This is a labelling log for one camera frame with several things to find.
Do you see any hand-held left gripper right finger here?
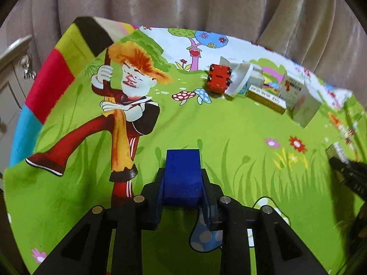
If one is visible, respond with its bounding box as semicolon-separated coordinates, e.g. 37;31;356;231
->
198;168;329;275

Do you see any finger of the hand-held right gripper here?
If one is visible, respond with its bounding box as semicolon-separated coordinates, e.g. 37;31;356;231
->
328;156;367;201

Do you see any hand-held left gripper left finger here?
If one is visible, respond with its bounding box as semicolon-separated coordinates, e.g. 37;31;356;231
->
34;168;165;275

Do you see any small grey white box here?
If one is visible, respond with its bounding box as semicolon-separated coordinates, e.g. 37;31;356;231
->
326;142;349;164

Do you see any blue block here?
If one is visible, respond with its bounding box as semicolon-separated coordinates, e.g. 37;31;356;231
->
162;149;203;207

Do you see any large white box pink blot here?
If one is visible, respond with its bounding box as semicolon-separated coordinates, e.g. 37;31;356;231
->
292;87;322;128

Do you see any green cartoon printed cloth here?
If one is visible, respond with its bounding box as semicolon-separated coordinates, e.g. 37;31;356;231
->
4;17;367;275

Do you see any white medicine box red print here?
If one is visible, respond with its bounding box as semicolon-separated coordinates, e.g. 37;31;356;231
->
279;71;306;111

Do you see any white box with gold print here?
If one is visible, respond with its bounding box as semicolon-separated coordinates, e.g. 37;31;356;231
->
247;84;287;115

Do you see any red toy car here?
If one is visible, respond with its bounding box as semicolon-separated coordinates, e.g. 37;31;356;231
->
207;64;232;94

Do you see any white carton box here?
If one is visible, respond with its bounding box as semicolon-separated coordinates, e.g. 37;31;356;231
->
247;66;266;95

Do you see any white ornate nightstand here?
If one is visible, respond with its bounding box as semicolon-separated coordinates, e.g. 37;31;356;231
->
0;34;38;161

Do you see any beige curtain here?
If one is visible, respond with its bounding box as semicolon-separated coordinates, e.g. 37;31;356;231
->
0;0;367;72

